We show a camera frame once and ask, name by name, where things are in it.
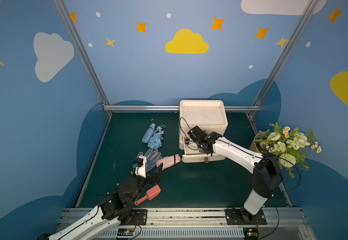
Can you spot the horizontal aluminium frame bar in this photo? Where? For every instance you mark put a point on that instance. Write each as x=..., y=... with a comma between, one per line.
x=174, y=108

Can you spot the right aluminium frame post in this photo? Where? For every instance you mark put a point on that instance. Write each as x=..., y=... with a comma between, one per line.
x=295, y=35

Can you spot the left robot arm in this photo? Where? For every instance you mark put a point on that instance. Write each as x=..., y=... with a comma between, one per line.
x=116, y=209

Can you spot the white drawer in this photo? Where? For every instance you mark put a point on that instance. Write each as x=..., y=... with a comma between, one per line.
x=194, y=156

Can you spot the left controller board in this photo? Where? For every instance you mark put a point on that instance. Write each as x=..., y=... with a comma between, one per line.
x=125, y=233

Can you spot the pink umbrella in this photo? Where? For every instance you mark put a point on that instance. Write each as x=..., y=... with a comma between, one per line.
x=168, y=161

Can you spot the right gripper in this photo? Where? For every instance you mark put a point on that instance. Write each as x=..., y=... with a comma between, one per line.
x=198, y=136

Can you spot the pink plastic scoop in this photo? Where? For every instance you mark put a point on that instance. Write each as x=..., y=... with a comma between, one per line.
x=150, y=194

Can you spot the white three-drawer cabinet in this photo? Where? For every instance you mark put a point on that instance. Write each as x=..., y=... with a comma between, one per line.
x=209, y=115

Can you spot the right controller board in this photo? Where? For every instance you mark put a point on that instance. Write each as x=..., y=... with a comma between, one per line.
x=251, y=233

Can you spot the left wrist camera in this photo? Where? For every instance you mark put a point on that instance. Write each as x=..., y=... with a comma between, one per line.
x=139, y=166

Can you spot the light blue umbrella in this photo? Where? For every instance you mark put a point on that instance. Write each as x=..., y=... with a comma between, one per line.
x=155, y=142
x=149, y=132

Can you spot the controller board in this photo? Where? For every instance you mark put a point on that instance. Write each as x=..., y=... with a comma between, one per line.
x=251, y=233
x=125, y=233

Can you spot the beige ribbed flower pot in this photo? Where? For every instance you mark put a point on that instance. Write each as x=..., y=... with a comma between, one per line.
x=253, y=146

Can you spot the aluminium frame post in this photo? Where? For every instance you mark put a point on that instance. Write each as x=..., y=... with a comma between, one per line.
x=69, y=23
x=295, y=35

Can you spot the left aluminium frame post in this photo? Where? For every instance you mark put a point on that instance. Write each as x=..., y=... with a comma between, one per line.
x=69, y=23

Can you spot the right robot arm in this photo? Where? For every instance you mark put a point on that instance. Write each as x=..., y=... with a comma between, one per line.
x=266, y=172

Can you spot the white green artificial flowers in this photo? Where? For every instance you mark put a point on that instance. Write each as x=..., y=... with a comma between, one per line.
x=288, y=146

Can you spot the blue dotted work glove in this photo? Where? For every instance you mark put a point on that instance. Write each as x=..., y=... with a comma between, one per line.
x=152, y=156

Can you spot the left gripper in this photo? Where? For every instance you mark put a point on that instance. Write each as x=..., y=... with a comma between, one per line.
x=149, y=177

